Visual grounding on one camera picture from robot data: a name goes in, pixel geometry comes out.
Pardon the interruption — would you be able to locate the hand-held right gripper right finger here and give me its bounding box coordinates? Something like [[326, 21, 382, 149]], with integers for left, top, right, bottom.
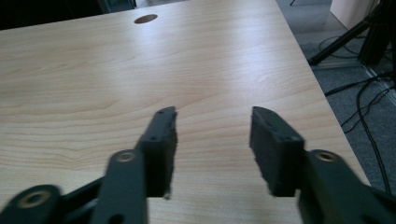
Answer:
[[248, 105, 305, 198]]

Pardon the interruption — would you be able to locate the thick black cable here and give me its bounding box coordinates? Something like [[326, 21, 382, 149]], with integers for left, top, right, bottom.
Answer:
[[323, 72, 396, 97]]

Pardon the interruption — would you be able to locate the long black cable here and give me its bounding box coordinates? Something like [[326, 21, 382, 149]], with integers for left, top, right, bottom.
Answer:
[[355, 78, 392, 196]]

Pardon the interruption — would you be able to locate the metal floor rail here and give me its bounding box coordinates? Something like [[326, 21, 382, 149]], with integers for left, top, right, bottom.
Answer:
[[313, 59, 396, 107]]

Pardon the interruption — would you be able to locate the black tripod stand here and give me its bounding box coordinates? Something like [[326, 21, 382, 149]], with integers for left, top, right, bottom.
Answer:
[[307, 0, 396, 66]]

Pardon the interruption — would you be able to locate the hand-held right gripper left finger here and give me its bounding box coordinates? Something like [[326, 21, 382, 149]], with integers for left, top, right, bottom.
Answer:
[[135, 105, 178, 201]]

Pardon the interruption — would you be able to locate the thin black looped cable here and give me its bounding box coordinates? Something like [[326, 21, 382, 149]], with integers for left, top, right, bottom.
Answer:
[[318, 35, 362, 60]]

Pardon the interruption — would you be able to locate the beige cabinet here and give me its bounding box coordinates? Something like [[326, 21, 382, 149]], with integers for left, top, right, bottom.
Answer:
[[329, 0, 379, 31]]

